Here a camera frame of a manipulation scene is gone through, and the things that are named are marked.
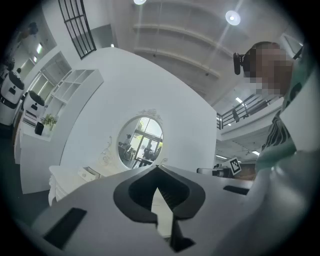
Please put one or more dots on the black head-worn camera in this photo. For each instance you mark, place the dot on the black head-worn camera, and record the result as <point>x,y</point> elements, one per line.
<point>237,63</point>

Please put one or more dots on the round ceiling lamp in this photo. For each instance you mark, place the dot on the round ceiling lamp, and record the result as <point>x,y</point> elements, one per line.
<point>140,1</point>
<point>232,17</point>

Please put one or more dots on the person's head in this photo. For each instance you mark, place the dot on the person's head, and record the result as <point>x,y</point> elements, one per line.
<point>270,70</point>

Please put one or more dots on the person's green t-shirt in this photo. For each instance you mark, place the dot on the person's green t-shirt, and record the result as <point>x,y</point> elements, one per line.
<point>275,155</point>

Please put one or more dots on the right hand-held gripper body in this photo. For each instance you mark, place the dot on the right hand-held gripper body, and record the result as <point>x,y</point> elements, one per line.
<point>231,168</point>

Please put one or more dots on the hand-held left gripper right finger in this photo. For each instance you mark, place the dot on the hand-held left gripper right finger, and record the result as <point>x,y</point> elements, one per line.
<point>215,200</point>

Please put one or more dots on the white dressing table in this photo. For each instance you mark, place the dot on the white dressing table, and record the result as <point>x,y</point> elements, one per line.
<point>65,177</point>

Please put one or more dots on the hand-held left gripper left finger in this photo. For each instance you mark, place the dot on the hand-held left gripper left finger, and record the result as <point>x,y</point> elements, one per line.
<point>100,200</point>

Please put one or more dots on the white shelf unit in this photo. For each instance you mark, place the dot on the white shelf unit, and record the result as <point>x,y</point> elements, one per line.
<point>75,82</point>

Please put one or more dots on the black balcony railing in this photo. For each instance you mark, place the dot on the black balcony railing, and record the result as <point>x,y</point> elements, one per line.
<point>220,122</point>

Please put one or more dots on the white robot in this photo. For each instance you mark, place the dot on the white robot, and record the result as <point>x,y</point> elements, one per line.
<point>11,100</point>
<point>32,102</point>

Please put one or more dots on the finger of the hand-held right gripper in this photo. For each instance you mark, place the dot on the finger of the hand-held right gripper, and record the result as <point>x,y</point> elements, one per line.
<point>203,171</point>

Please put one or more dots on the potted plant in black pot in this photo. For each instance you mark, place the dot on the potted plant in black pot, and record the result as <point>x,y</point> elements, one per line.
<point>39,128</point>

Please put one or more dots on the oval mirror with ornate frame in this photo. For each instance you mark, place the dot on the oval mirror with ornate frame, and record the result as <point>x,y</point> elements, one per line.
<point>140,140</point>

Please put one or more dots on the white counter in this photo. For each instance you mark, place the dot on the white counter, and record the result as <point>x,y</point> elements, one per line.
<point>35,160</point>

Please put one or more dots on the black window grille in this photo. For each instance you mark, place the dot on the black window grille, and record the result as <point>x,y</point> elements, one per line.
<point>87,54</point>

